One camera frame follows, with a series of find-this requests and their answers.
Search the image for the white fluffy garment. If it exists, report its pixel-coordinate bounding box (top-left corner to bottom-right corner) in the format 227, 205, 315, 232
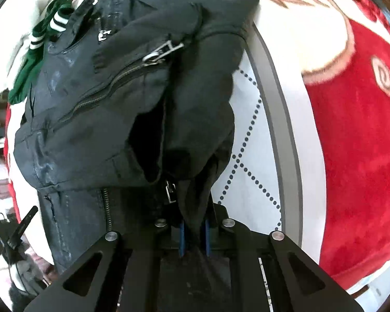
0, 0, 69, 102

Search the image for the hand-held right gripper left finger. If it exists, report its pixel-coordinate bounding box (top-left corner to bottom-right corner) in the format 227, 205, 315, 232
23, 219, 186, 312

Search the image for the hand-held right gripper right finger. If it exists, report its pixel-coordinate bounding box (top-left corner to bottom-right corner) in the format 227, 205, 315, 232
204, 203, 365, 312

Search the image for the red floral blanket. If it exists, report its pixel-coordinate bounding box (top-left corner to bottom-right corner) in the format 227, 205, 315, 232
5, 0, 390, 300

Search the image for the black leather jacket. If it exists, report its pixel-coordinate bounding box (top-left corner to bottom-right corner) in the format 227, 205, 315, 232
14, 0, 261, 312

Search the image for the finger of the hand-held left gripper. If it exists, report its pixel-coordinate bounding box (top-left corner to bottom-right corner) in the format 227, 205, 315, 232
5, 205, 40, 257

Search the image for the green garment with white stripes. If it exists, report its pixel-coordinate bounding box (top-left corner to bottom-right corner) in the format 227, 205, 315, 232
8, 0, 96, 105

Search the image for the white diamond-pattern mat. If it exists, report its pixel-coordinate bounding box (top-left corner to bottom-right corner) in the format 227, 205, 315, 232
211, 0, 327, 267

